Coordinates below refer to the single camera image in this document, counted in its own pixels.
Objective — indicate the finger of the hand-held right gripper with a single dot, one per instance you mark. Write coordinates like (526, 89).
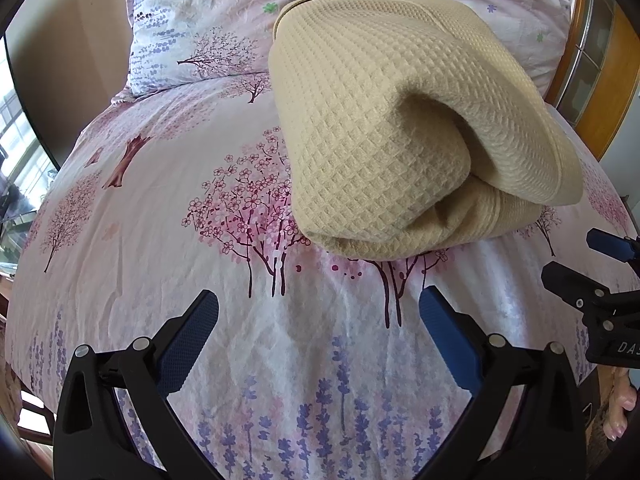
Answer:
(575, 287)
(610, 246)

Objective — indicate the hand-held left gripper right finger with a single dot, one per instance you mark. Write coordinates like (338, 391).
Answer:
(447, 337)

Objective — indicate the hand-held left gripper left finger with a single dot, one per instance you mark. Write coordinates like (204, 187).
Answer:
(187, 340)

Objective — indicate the cream knit coat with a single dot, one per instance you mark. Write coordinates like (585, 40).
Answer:
(375, 135)

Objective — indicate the person's right hand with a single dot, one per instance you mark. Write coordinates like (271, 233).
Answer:
(622, 405)

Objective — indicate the pink floral duvet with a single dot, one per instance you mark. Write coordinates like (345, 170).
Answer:
(175, 260)

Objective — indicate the wooden glass door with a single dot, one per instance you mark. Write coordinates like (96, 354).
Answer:
(622, 110)

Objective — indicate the dark wooden chair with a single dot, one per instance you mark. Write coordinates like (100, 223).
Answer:
(35, 415)

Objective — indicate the pink floral pillow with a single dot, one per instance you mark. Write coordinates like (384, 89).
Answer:
(210, 10)
(500, 5)

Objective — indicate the black framed window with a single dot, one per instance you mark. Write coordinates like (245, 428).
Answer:
(20, 125)

